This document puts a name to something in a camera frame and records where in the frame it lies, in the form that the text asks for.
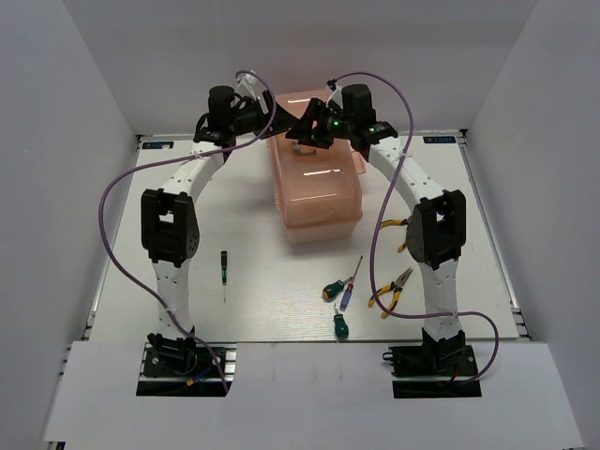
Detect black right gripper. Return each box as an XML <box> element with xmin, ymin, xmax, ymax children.
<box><xmin>285</xmin><ymin>97</ymin><xmax>354</xmax><ymax>150</ymax></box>

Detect black blue lock sticker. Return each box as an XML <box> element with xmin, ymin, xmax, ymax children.
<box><xmin>423</xmin><ymin>136</ymin><xmax>457</xmax><ymax>144</ymax></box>

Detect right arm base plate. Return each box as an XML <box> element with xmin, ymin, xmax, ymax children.
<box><xmin>382</xmin><ymin>344</ymin><xmax>482</xmax><ymax>399</ymax></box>

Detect pink plastic toolbox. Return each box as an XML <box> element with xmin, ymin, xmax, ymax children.
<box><xmin>268</xmin><ymin>92</ymin><xmax>368</xmax><ymax>245</ymax></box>

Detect stubby green screwdriver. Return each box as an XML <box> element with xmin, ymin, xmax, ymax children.
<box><xmin>333</xmin><ymin>305</ymin><xmax>350</xmax><ymax>341</ymax></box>

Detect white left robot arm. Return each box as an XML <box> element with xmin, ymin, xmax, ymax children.
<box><xmin>141</xmin><ymin>85</ymin><xmax>277</xmax><ymax>338</ymax></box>

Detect left blue table sticker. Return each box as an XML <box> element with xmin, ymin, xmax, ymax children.
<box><xmin>142</xmin><ymin>141</ymin><xmax>174</xmax><ymax>150</ymax></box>

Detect black green precision screwdriver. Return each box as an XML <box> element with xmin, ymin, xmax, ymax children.
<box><xmin>220</xmin><ymin>250</ymin><xmax>228</xmax><ymax>303</ymax></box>

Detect green orange handled screwdriver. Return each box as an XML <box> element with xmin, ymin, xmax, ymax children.
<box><xmin>322</xmin><ymin>277</ymin><xmax>353</xmax><ymax>301</ymax></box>

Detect blue handled screwdriver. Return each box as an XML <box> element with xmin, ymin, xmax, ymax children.
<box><xmin>339</xmin><ymin>256</ymin><xmax>364</xmax><ymax>311</ymax></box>

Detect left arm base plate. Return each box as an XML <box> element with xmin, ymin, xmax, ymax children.
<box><xmin>136</xmin><ymin>334</ymin><xmax>236</xmax><ymax>398</ymax></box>

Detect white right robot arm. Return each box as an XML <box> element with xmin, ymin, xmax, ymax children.
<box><xmin>286</xmin><ymin>83</ymin><xmax>466</xmax><ymax>374</ymax></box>

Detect yellow long nose pliers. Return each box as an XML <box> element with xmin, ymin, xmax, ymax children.
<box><xmin>377</xmin><ymin>267</ymin><xmax>413</xmax><ymax>312</ymax></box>

